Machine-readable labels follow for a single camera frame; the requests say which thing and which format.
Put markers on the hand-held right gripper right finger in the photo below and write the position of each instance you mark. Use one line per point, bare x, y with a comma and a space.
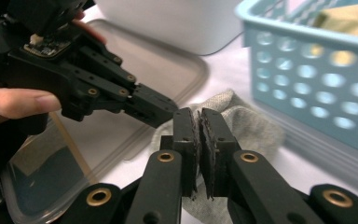
219, 161

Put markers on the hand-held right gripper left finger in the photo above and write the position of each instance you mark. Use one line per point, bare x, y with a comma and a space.
188, 161

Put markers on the clear plastic tray lid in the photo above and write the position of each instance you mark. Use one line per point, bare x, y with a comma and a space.
112, 133

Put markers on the grey sock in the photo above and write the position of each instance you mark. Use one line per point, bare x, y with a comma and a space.
251, 127

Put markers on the white divided storage box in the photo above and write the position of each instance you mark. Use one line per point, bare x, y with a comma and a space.
167, 25

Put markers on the blue perforated plastic basket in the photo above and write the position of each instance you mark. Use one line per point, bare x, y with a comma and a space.
307, 56

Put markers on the yellow sock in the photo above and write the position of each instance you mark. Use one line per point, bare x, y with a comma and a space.
348, 18

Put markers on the white table mat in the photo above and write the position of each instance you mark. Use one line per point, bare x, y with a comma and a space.
292, 174

